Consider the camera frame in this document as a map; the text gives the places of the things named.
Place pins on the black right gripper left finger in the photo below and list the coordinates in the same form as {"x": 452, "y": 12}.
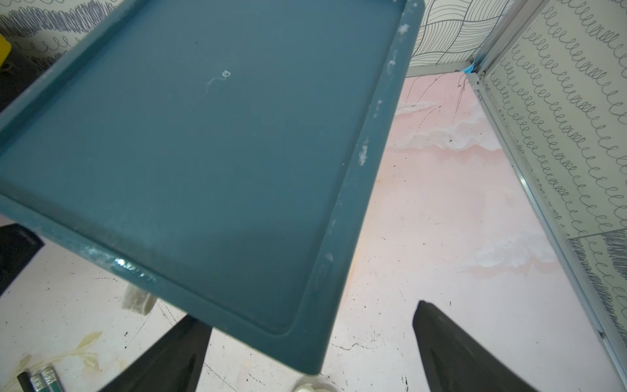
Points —
{"x": 173, "y": 363}

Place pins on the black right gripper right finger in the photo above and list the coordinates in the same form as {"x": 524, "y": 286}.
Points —
{"x": 454, "y": 361}

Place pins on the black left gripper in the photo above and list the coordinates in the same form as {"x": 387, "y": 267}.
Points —
{"x": 18, "y": 247}

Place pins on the green striped pencil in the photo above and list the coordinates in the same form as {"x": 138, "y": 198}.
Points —
{"x": 38, "y": 383}
{"x": 51, "y": 380}

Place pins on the teal drawer cabinet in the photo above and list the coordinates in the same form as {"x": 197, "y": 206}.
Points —
{"x": 218, "y": 154}

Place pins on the black pencil plain end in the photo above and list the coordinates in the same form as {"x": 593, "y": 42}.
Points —
{"x": 24, "y": 382}

